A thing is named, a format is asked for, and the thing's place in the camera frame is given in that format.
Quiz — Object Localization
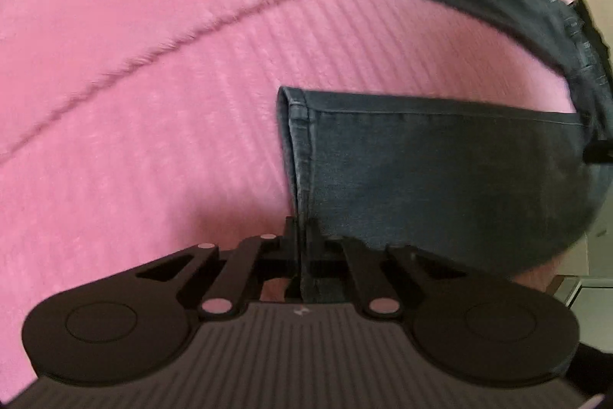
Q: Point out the dark grey jeans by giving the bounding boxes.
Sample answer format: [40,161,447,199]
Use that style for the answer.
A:
[139,0,613,302]

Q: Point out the pink ribbed blanket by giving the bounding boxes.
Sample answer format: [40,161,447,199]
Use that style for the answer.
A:
[0,0,580,393]

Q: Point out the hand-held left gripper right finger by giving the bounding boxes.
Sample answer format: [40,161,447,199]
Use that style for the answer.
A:
[305,217,463,321]

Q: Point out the white cabinet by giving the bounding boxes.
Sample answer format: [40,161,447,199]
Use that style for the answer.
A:
[551,217,613,319]

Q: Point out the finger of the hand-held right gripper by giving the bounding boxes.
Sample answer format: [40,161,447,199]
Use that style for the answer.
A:
[572,0,602,38]
[581,141,613,164]

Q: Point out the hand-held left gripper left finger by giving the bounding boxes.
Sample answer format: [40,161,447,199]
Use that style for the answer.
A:
[136,216,302,320]

